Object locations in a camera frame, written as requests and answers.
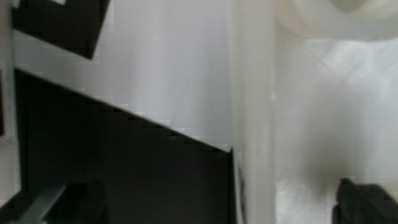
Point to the white square tabletop part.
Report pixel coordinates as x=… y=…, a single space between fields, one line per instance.
x=312 y=59

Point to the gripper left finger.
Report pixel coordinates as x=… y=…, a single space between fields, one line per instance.
x=65 y=204

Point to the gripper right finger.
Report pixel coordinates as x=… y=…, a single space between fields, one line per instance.
x=364 y=204

